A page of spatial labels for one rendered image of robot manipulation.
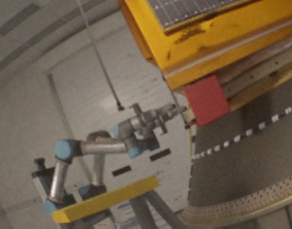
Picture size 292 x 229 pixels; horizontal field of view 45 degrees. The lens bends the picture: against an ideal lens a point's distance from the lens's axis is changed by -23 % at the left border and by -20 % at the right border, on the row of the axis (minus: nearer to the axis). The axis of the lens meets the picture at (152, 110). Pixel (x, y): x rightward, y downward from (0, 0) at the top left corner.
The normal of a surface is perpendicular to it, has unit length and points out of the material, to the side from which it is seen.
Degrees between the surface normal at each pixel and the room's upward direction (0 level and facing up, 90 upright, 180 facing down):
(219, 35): 95
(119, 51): 90
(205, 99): 90
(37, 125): 90
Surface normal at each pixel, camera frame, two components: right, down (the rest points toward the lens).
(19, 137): -0.18, -0.03
